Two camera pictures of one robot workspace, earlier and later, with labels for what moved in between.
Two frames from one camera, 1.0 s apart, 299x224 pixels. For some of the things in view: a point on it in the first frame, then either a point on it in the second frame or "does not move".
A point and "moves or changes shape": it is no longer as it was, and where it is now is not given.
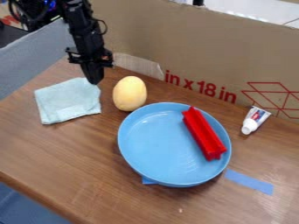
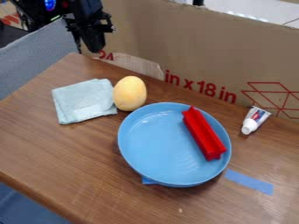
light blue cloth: (69, 101) moves or changes shape
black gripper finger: (91, 73) -> (95, 41)
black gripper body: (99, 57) -> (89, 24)
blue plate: (159, 145) does not move
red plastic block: (202, 134) does not move
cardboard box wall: (225, 54) does not move
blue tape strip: (249, 181) does not move
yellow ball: (130, 94) does not move
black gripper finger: (99, 73) -> (101, 41)
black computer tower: (38, 12) does not move
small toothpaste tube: (254, 120) does not move
